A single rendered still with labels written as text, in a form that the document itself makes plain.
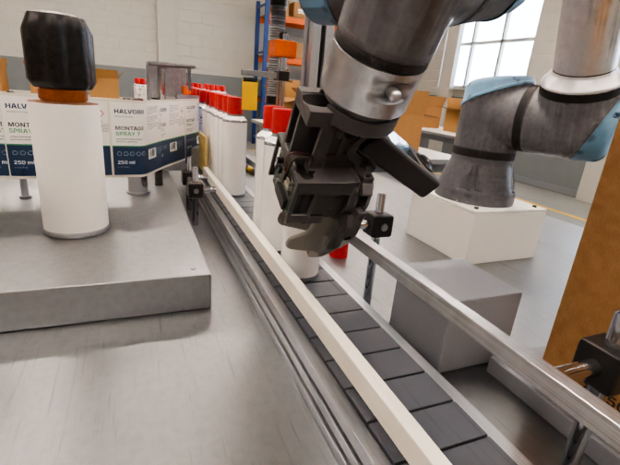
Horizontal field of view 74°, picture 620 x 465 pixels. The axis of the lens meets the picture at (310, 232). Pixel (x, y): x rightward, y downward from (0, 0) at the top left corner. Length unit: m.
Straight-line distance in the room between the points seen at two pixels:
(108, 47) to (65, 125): 7.69
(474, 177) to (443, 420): 0.56
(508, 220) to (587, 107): 0.23
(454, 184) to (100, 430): 0.68
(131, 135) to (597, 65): 0.79
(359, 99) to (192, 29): 8.14
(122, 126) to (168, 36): 7.41
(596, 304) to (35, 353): 0.54
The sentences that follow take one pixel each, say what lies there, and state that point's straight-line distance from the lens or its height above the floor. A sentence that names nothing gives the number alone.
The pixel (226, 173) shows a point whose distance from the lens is 0.90.
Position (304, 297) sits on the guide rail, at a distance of 0.42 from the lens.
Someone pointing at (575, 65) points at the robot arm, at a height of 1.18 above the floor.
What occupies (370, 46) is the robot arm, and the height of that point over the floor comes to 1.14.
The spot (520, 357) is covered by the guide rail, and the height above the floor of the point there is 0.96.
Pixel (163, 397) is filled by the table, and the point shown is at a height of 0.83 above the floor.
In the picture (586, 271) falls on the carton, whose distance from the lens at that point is 0.43.
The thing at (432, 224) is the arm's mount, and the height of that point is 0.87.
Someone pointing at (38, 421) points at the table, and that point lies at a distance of 0.45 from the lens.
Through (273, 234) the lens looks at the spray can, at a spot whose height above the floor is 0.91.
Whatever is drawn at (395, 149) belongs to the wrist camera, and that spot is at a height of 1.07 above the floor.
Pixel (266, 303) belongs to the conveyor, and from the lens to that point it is 0.52.
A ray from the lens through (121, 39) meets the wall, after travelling 8.33.
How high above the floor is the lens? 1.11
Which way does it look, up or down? 19 degrees down
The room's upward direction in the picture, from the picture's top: 5 degrees clockwise
